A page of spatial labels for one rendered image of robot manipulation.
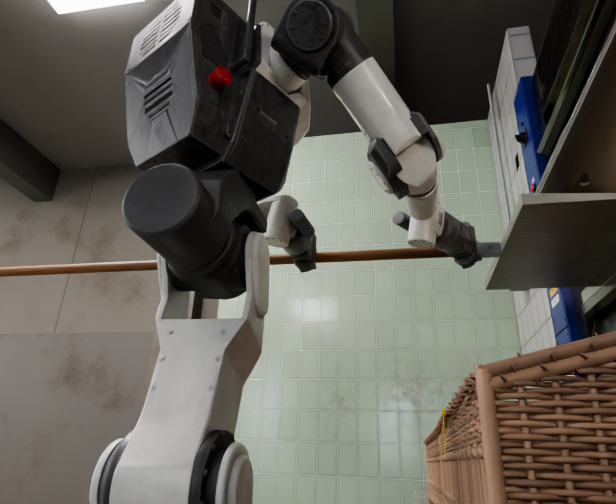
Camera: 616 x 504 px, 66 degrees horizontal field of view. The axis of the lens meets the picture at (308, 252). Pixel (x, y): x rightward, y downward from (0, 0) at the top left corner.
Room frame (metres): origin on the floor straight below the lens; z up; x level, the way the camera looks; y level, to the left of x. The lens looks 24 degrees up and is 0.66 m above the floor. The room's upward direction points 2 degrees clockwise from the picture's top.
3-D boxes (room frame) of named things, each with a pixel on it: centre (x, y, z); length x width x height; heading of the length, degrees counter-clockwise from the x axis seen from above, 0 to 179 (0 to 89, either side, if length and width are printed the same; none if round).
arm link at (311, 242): (1.17, 0.03, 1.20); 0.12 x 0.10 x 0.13; 160
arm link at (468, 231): (1.09, -0.37, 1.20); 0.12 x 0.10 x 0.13; 133
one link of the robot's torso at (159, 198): (0.69, 0.17, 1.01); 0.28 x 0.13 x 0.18; 168
